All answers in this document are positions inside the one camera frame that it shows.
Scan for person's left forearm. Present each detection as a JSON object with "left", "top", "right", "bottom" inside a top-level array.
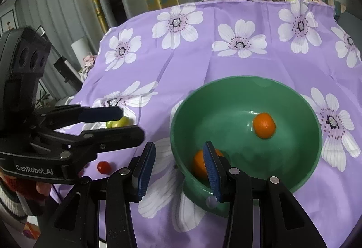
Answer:
[{"left": 0, "top": 173, "right": 38, "bottom": 219}]

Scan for red cherry tomato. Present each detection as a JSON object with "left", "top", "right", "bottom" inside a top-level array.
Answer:
[{"left": 97, "top": 161, "right": 111, "bottom": 174}]

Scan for small pink cloth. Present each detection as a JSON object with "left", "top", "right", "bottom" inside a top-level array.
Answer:
[{"left": 79, "top": 53, "right": 98, "bottom": 74}]

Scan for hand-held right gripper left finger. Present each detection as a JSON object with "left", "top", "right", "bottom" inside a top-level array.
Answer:
[{"left": 33, "top": 142, "right": 157, "bottom": 248}]

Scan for white cylinder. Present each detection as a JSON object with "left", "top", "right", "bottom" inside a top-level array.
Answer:
[{"left": 71, "top": 36, "right": 91, "bottom": 63}]

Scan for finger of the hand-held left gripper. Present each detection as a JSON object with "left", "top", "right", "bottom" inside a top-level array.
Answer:
[
  {"left": 35, "top": 105, "right": 124, "bottom": 130},
  {"left": 55, "top": 126, "right": 145, "bottom": 179}
]

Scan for grey sofa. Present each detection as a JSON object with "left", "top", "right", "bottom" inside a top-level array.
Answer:
[{"left": 336, "top": 10, "right": 362, "bottom": 39}]

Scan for small orange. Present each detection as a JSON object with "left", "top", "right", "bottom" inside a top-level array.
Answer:
[
  {"left": 192, "top": 150, "right": 224, "bottom": 180},
  {"left": 252, "top": 112, "right": 276, "bottom": 139}
]

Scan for person's left hand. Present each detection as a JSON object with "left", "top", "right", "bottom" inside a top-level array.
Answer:
[{"left": 35, "top": 181, "right": 53, "bottom": 198}]

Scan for black box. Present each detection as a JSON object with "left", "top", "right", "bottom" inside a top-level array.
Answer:
[{"left": 54, "top": 56, "right": 82, "bottom": 90}]

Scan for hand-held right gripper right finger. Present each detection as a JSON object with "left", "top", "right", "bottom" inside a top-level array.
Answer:
[{"left": 202, "top": 141, "right": 329, "bottom": 248}]

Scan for framed wall picture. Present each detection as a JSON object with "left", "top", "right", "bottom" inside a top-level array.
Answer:
[{"left": 0, "top": 9, "right": 15, "bottom": 37}]

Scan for purple floral tablecloth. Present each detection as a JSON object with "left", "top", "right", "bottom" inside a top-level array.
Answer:
[{"left": 49, "top": 0, "right": 362, "bottom": 248}]

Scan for green bowl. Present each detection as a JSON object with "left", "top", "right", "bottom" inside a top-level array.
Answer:
[{"left": 170, "top": 75, "right": 323, "bottom": 219}]

